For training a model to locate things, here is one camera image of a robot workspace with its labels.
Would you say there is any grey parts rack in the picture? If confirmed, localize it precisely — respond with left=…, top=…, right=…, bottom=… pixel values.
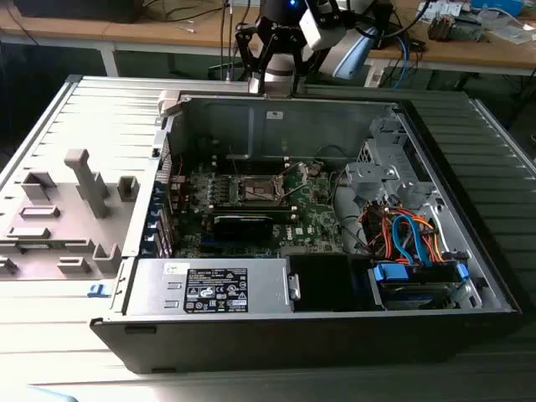
left=0, top=148, right=142, bottom=282

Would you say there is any finned heat sink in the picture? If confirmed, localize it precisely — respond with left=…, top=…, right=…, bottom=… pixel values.
left=426, top=11, right=456, bottom=43

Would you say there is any black graphics card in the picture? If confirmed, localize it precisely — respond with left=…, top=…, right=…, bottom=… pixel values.
left=212, top=214, right=276, bottom=243

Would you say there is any clear plastic bag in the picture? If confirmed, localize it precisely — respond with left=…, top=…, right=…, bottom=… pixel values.
left=481, top=16, right=536, bottom=46

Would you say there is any hard disk in blue carrier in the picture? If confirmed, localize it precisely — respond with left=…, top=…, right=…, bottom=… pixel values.
left=368, top=259, right=470, bottom=312

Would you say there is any white printed paper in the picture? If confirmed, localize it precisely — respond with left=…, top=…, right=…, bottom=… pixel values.
left=418, top=0, right=464, bottom=20

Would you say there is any metal drive cage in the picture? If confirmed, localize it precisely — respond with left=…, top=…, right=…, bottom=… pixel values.
left=345, top=116, right=439, bottom=210

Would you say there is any green RAM stick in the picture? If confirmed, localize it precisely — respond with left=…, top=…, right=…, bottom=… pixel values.
left=18, top=239, right=91, bottom=251

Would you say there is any black box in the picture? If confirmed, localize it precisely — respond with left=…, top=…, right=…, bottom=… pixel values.
left=12, top=0, right=142, bottom=24

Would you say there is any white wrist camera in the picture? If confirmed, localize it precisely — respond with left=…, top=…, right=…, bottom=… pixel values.
left=299, top=6, right=343, bottom=52

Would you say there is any black monitor stand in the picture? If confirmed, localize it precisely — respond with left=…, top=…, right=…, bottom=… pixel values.
left=370, top=0, right=397, bottom=50

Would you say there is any blue box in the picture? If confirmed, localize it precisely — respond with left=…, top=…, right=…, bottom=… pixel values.
left=471, top=0, right=524, bottom=16

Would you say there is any CPU socket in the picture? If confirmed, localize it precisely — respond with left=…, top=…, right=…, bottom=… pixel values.
left=234, top=172, right=291, bottom=207

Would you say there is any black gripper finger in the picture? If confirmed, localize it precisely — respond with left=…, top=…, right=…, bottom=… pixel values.
left=291, top=45, right=328, bottom=96
left=234, top=23, right=281, bottom=96

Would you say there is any small white box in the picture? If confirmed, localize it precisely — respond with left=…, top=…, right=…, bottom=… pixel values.
left=363, top=66, right=385, bottom=89

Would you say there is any wire locking lever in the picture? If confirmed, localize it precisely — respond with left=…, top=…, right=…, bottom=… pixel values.
left=228, top=145, right=242, bottom=185

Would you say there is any orange wire bundle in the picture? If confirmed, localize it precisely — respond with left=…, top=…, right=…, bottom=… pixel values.
left=358, top=204, right=448, bottom=264

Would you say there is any black PC case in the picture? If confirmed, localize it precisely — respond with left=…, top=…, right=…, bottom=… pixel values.
left=90, top=85, right=524, bottom=376

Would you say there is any blue wire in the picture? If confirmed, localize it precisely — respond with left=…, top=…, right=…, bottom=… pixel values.
left=391, top=211, right=435, bottom=267

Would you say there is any blue hanging cable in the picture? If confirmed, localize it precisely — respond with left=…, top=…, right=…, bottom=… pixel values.
left=393, top=33, right=415, bottom=90

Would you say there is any grey power supply unit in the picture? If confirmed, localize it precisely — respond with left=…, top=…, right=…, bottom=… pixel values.
left=124, top=257, right=302, bottom=317

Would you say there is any long wooden desk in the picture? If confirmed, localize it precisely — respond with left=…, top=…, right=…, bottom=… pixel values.
left=0, top=0, right=536, bottom=79

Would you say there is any grey metal device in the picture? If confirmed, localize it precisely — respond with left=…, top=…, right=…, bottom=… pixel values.
left=454, top=14, right=482, bottom=43

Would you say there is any green motherboard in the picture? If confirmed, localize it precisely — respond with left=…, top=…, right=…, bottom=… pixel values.
left=169, top=161, right=348, bottom=259

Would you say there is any metal socket cover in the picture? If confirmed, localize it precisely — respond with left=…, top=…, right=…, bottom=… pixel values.
left=274, top=161, right=314, bottom=200

